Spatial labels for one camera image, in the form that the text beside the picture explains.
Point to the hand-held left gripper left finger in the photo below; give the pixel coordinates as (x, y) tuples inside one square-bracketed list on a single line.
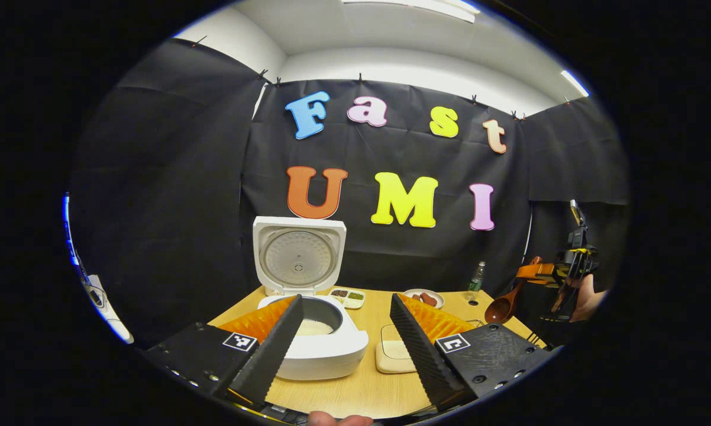
[(272, 355)]

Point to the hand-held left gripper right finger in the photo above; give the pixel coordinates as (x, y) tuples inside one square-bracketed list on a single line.
[(423, 361)]

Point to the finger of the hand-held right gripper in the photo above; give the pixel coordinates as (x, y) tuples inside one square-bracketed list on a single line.
[(539, 273)]

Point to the clear plastic rice container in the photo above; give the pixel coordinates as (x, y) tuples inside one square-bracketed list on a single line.
[(394, 355)]

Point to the brown wooden spoon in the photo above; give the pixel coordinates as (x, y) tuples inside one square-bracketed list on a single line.
[(500, 307)]

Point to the white rice cooker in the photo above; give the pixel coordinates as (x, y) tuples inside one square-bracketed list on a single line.
[(299, 257)]

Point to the clear plastic water bottle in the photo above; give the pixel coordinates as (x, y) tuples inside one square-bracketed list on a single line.
[(477, 284)]

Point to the white round plate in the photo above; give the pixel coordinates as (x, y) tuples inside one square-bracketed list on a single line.
[(409, 293)]

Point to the white divided grain dish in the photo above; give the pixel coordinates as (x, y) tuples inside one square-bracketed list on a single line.
[(346, 297)]

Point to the black backdrop cloth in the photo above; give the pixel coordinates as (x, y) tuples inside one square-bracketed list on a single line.
[(403, 242)]

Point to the long ceiling light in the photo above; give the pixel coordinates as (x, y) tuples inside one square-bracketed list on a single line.
[(414, 7)]

